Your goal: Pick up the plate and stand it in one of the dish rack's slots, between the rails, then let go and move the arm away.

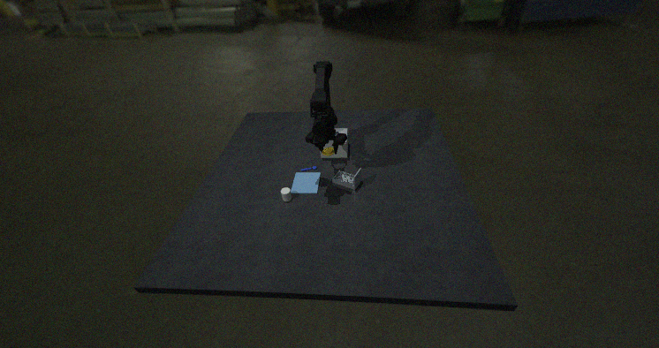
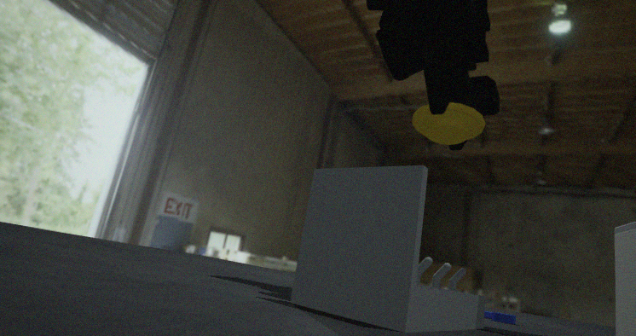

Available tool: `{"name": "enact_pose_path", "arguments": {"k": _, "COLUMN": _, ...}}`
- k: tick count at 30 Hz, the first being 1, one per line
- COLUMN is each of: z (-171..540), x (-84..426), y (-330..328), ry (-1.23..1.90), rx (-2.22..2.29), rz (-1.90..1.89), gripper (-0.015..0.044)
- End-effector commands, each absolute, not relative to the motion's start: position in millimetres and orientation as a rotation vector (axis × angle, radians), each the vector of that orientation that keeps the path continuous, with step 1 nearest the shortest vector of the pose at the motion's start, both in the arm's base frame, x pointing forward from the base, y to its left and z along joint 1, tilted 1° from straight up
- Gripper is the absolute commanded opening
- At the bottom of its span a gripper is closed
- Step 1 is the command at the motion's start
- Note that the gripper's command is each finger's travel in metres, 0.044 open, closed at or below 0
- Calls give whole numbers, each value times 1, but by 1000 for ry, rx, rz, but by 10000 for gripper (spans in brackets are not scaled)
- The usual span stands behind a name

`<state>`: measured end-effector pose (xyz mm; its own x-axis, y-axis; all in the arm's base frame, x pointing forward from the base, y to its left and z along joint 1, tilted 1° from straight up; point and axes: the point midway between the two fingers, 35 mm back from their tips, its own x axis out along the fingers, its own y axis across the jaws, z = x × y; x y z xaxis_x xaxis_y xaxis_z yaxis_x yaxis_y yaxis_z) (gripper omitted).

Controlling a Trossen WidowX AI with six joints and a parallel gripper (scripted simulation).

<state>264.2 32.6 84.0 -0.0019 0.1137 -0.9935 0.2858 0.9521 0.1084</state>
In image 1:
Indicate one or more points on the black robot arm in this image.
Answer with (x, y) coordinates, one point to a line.
(321, 104)

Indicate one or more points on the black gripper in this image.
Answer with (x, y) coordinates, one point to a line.
(339, 139)

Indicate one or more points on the light blue flat mat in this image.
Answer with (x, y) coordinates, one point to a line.
(306, 182)

